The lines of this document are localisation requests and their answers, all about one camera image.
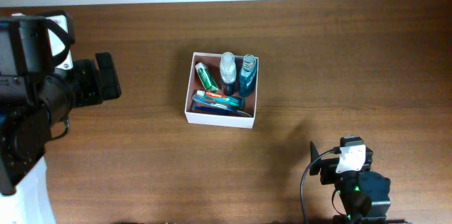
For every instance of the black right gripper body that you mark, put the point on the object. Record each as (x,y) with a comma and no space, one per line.
(330,167)

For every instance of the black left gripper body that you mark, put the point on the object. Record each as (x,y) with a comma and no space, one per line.
(78,88)

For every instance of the blue and white toothbrush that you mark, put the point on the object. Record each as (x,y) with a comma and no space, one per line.
(197,99)

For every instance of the blue disposable razor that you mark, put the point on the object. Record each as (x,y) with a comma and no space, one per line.
(209,109)

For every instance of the green and white soap box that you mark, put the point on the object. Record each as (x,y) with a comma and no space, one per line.
(206,78)

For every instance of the green and white toothpaste tube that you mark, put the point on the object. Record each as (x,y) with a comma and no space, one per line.
(224,99)

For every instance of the clear bottle with purple liquid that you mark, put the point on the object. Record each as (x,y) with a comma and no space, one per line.
(228,73)

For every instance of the teal mouthwash bottle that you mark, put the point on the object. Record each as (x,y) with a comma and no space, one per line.
(247,75)

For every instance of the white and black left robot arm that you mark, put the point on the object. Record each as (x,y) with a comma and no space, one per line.
(40,85)

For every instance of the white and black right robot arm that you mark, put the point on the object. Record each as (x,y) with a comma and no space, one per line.
(364,193)

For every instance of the white cardboard box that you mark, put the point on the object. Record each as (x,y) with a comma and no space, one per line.
(212,61)

